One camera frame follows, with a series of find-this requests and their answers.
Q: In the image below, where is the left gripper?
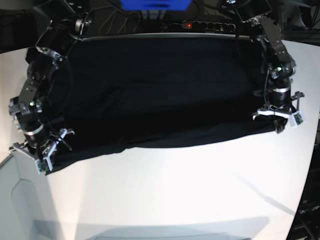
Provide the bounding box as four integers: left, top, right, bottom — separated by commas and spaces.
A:
264, 86, 291, 133

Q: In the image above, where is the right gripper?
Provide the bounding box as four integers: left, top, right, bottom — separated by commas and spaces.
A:
22, 127, 51, 154

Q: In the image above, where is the black power strip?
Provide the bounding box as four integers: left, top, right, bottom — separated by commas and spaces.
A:
167, 21, 236, 34

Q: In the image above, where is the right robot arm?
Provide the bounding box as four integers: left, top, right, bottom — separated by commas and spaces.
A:
8, 11, 92, 154

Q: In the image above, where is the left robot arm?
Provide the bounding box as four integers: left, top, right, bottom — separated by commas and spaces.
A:
219, 0, 296, 133

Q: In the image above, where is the blue box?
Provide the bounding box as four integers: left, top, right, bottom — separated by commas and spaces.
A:
120, 0, 192, 11

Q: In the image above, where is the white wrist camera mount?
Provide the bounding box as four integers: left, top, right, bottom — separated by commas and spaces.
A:
251, 91, 306, 129
9, 128, 75, 174

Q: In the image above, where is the black T-shirt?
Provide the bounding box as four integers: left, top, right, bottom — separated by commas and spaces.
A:
24, 37, 278, 176

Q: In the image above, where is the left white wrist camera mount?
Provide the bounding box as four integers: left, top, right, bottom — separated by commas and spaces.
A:
251, 91, 306, 129

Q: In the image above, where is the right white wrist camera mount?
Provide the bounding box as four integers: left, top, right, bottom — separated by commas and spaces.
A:
9, 128, 75, 174

